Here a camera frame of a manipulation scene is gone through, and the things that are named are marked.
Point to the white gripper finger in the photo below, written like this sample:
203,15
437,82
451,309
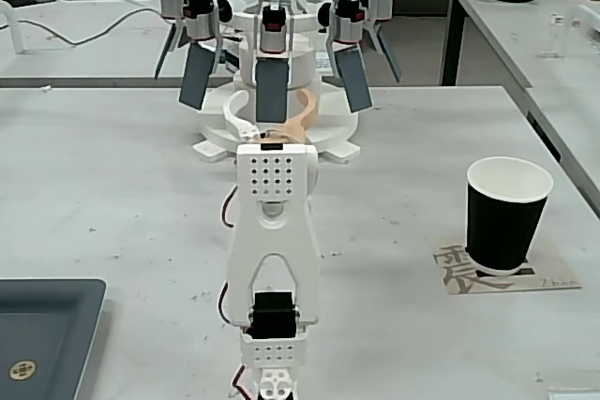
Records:
232,121

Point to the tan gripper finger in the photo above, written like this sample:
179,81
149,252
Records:
293,133

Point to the black paper cup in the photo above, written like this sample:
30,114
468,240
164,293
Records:
504,226

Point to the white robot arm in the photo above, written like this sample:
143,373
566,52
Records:
274,231

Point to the printed paper mat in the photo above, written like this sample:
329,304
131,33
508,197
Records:
558,273

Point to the grey hanging panel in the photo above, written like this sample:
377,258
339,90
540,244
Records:
195,77
386,53
168,51
272,91
354,81

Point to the white carousel dispenser base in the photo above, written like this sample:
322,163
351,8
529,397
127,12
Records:
304,23

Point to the black round knob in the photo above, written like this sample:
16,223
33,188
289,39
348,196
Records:
226,10
325,14

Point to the white curved stand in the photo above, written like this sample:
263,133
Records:
16,34

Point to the grey tray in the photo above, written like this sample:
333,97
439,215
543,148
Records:
47,325

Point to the small white black block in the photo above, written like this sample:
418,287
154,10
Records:
557,20

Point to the round beige patterned token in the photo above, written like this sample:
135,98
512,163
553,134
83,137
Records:
22,370

